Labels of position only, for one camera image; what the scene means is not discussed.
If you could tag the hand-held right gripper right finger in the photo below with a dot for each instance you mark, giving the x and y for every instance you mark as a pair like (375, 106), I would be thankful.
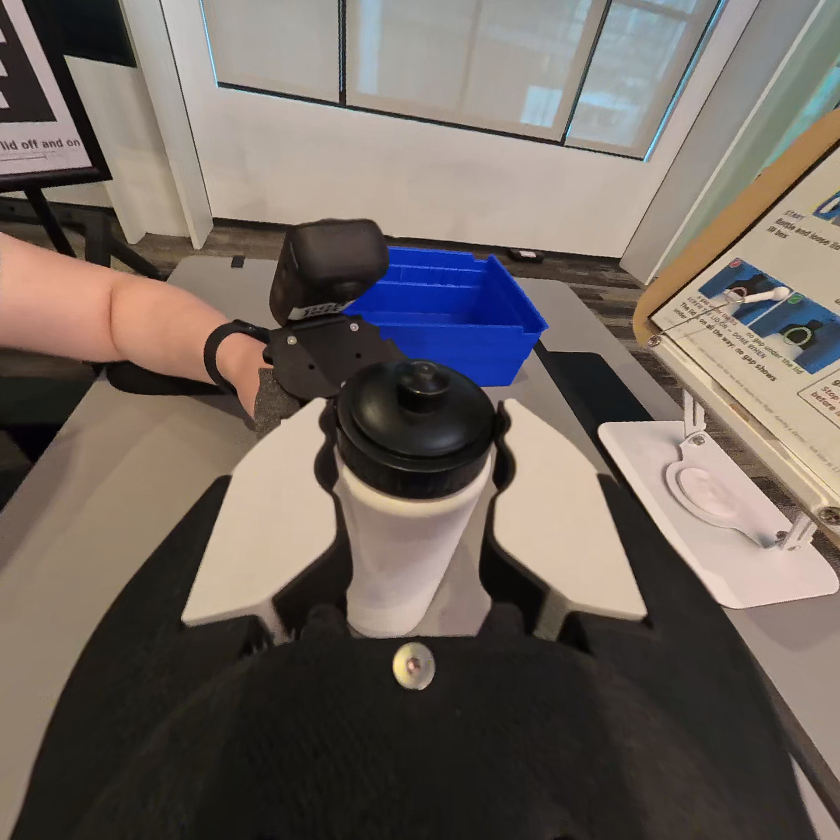
(564, 525)

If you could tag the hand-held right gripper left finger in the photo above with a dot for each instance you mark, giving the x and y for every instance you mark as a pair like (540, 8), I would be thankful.
(262, 525)

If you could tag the white bottle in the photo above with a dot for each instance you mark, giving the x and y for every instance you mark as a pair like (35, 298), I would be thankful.
(407, 558)

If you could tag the black bottle lid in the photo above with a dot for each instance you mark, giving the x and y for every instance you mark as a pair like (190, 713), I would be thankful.
(413, 439)

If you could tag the blue plastic object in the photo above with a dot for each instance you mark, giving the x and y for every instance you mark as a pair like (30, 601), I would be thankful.
(485, 354)

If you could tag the person's left forearm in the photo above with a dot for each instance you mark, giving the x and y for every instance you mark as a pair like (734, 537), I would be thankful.
(98, 308)

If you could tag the person's left hand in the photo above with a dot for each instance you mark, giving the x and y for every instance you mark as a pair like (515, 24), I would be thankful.
(243, 374)

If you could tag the white sign stand base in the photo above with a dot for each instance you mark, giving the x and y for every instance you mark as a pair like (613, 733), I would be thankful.
(656, 472)

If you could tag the black wristband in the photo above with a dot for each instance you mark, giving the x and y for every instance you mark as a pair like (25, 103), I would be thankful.
(210, 358)

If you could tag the black wrist rest pad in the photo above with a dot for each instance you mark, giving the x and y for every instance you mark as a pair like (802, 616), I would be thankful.
(157, 384)

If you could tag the small black floor box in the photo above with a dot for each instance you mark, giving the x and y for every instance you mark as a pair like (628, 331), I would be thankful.
(525, 256)

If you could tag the white framed window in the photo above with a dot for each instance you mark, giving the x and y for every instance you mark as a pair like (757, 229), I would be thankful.
(426, 52)

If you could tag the black office chair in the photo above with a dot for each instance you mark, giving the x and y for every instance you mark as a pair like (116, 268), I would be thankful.
(26, 420)

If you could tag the black sign holder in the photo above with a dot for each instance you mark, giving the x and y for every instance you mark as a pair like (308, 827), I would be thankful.
(72, 79)

